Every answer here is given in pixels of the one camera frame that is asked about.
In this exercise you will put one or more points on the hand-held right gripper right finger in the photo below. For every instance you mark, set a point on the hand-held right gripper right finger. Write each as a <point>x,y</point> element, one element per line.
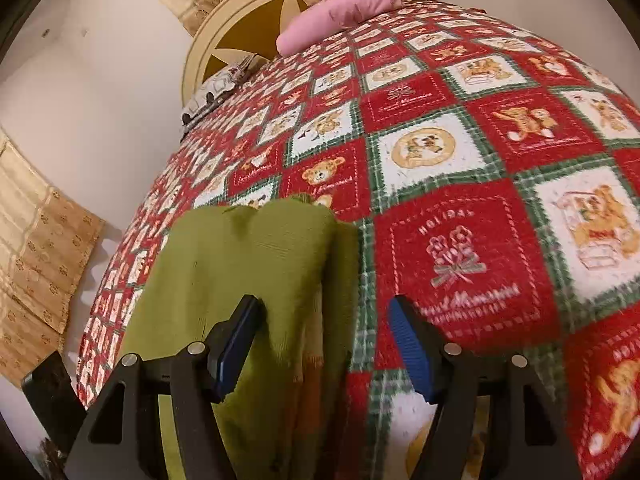
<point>412,350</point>

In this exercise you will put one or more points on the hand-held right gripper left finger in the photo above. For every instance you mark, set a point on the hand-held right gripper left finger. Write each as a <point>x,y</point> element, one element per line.
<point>237,350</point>

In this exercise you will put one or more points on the striped green orange knit sweater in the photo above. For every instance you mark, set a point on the striped green orange knit sweater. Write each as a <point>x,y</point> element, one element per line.
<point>240,260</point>

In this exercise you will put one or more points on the red checked printed blanket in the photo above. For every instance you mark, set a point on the red checked printed blanket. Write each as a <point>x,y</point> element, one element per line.
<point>450,200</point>

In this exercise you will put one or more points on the dark flat object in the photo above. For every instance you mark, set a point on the dark flat object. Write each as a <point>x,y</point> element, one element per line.
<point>52,395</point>

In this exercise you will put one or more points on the white patterned pillow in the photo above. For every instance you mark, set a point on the white patterned pillow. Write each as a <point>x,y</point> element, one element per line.
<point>220,87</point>

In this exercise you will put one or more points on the cream round headboard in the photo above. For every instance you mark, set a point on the cream round headboard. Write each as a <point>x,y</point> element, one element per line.
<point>235,30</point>

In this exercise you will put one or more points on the pink pillow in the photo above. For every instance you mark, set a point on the pink pillow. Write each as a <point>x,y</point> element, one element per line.
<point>335,12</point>

